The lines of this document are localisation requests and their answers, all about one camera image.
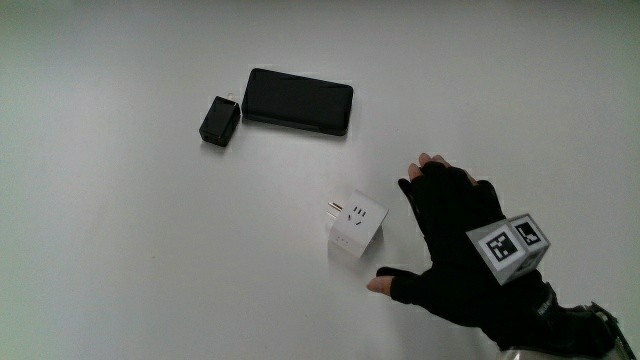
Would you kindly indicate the person's right hand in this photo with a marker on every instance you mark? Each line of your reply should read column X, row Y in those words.
column 460, row 260

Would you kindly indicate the white cube socket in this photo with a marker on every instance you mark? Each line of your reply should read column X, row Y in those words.
column 357, row 230

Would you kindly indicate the black smartphone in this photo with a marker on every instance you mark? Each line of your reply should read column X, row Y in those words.
column 297, row 101

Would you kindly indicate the black charger adapter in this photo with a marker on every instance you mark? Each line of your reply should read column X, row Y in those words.
column 219, row 121

